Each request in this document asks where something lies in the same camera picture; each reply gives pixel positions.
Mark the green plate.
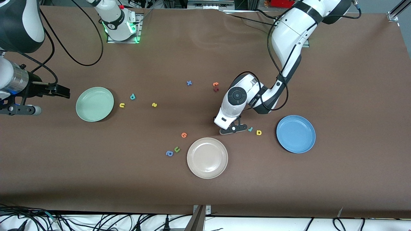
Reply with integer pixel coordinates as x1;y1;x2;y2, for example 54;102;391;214
76;87;114;122

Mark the beige plate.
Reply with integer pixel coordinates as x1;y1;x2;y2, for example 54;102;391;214
187;137;228;179

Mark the brown table cover mat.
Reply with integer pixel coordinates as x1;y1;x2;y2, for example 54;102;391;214
0;5;411;219

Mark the blue plate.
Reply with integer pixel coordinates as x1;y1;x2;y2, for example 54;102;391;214
276;115;316;154

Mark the grey metal rack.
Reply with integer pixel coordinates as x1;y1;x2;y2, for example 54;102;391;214
187;0;235;10

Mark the red box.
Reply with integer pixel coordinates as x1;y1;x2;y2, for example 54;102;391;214
269;0;296;8

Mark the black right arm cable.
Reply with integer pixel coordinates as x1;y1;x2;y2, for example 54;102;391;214
18;0;104;89

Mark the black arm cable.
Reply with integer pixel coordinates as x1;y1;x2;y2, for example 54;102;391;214
18;0;104;89
230;0;362;111

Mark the small silver bracket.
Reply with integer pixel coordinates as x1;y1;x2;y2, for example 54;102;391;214
193;205;212;215

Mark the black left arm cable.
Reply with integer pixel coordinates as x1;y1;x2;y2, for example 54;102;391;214
230;0;362;111

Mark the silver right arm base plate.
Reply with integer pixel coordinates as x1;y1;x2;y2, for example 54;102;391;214
107;13;142;44

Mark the dark grey metal post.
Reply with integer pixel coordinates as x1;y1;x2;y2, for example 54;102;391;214
184;205;206;231

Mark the black base power cable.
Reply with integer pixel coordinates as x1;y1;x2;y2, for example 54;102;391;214
222;9;280;28

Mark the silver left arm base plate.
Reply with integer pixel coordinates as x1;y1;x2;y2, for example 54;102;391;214
275;16;310;48

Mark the aluminium frame corner bracket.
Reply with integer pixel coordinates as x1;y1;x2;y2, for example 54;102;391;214
387;0;411;21

